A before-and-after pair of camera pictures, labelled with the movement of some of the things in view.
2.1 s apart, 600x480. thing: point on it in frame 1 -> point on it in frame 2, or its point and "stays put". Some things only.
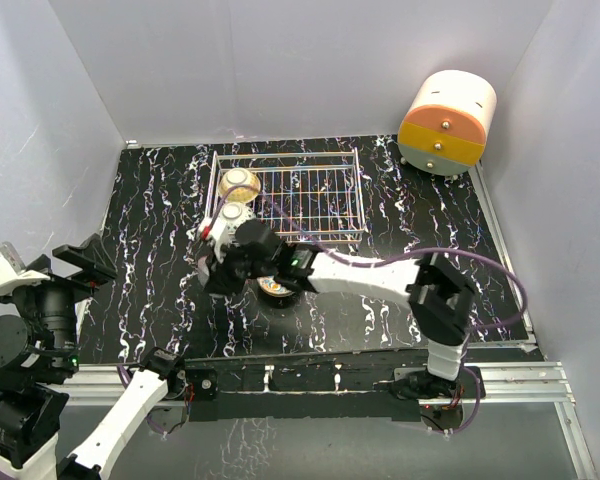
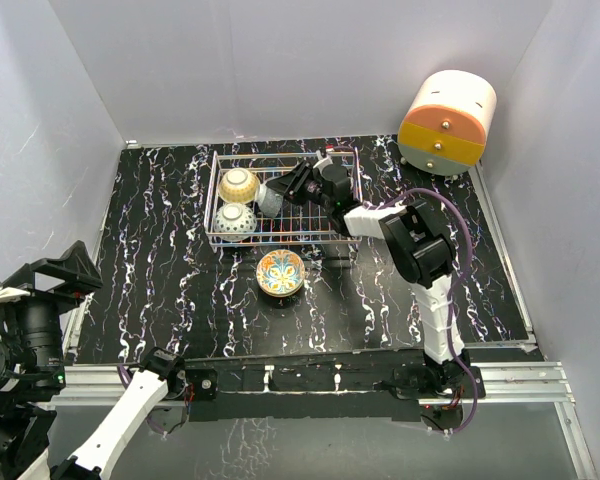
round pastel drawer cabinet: [446, 124] stays put
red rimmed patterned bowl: [203, 271] -> [269, 200]
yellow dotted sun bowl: [239, 177] stays put
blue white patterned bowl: [232, 214] stays put
